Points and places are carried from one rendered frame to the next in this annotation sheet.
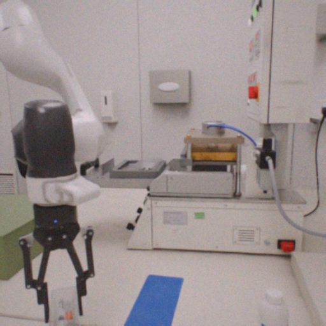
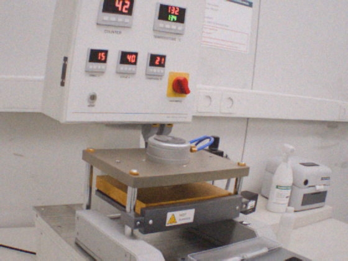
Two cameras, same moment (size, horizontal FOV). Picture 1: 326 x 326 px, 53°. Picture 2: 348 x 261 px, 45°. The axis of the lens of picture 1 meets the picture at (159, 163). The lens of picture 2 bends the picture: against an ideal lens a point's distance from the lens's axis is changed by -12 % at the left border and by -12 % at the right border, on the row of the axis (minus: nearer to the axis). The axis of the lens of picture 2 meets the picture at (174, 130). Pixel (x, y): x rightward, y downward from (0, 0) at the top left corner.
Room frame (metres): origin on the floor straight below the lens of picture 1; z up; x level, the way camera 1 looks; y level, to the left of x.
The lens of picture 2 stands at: (1.74, 0.40, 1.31)
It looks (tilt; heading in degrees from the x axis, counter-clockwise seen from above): 9 degrees down; 222
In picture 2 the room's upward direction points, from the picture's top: 7 degrees clockwise
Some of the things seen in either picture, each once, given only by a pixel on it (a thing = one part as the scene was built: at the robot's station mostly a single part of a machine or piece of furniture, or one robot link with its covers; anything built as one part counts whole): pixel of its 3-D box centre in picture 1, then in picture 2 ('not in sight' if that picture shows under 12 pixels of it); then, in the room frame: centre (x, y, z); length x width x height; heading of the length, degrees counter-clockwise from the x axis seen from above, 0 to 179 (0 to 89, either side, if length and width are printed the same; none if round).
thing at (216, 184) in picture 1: (188, 183); (233, 231); (0.98, -0.09, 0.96); 0.26 x 0.05 x 0.07; 81
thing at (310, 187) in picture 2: not in sight; (297, 181); (0.12, -0.37, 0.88); 0.25 x 0.20 x 0.17; 72
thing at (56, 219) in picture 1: (56, 225); not in sight; (0.58, 0.20, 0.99); 0.08 x 0.08 x 0.09
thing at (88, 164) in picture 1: (90, 165); not in sight; (1.17, 0.25, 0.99); 0.15 x 0.02 x 0.04; 171
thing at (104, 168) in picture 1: (127, 171); not in sight; (1.15, 0.12, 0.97); 0.30 x 0.22 x 0.08; 81
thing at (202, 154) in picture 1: (212, 146); (168, 181); (1.09, -0.18, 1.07); 0.22 x 0.17 x 0.10; 171
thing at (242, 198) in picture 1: (222, 184); (146, 238); (1.10, -0.22, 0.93); 0.46 x 0.35 x 0.01; 81
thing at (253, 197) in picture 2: not in sight; (243, 202); (0.41, -0.43, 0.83); 0.09 x 0.06 x 0.07; 2
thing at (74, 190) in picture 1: (63, 188); not in sight; (0.57, 0.17, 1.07); 0.13 x 0.12 x 0.05; 17
